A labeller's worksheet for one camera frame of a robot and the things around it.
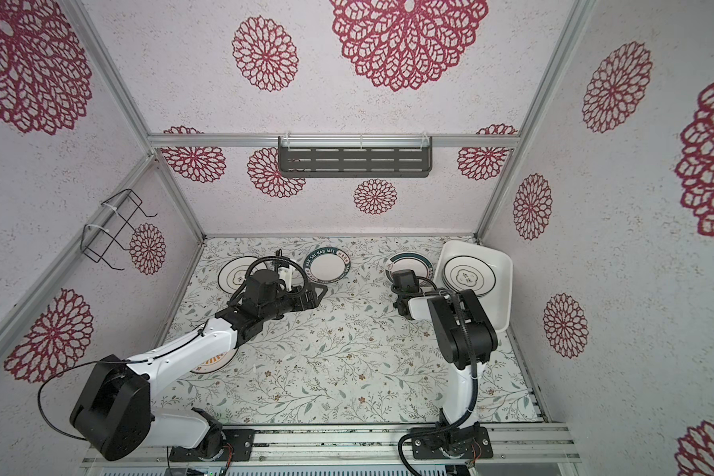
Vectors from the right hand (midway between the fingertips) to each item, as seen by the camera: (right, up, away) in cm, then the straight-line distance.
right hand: (405, 277), depth 103 cm
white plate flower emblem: (+24, +2, +3) cm, 24 cm away
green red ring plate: (+4, +6, +10) cm, 12 cm away
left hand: (-28, -3, -20) cm, 35 cm away
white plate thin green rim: (-62, +2, +6) cm, 63 cm away
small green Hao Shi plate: (-28, +4, +7) cm, 30 cm away
